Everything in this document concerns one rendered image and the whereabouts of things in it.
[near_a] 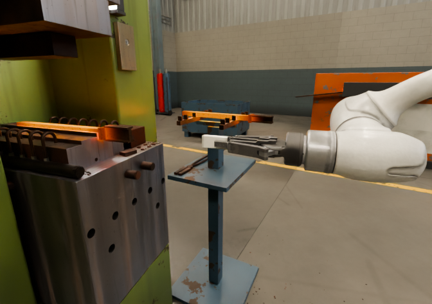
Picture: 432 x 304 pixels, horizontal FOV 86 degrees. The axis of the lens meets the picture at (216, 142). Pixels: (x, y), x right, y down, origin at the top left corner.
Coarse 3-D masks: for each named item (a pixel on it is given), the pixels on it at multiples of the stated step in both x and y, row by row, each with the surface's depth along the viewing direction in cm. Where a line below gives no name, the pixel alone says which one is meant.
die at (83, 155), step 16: (32, 128) 75; (48, 128) 73; (16, 144) 64; (48, 144) 62; (64, 144) 62; (80, 144) 62; (96, 144) 67; (112, 144) 72; (64, 160) 59; (80, 160) 62
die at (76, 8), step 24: (0, 0) 53; (24, 0) 51; (48, 0) 51; (72, 0) 56; (96, 0) 63; (0, 24) 55; (24, 24) 54; (48, 24) 54; (72, 24) 57; (96, 24) 63
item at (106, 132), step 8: (56, 128) 73; (64, 128) 72; (72, 128) 71; (80, 128) 69; (88, 128) 69; (96, 128) 69; (104, 128) 67; (112, 128) 66; (120, 128) 65; (128, 128) 65; (104, 136) 67; (112, 136) 67; (120, 136) 66; (128, 136) 65
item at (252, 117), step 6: (198, 114) 115; (204, 114) 113; (210, 114) 112; (216, 114) 110; (222, 114) 108; (228, 114) 107; (234, 114) 107; (240, 114) 107; (252, 114) 103; (246, 120) 104; (252, 120) 103; (258, 120) 102; (264, 120) 101; (270, 120) 100
